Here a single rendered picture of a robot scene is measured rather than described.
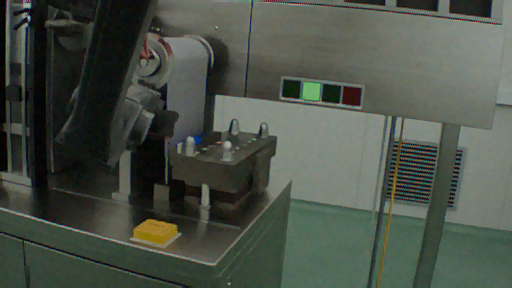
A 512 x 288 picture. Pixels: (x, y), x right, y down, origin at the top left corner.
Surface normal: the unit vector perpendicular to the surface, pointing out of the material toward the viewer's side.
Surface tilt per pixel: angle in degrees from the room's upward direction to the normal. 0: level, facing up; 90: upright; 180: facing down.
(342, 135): 90
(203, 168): 90
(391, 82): 90
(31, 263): 90
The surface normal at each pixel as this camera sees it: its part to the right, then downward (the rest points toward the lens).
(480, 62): -0.29, 0.18
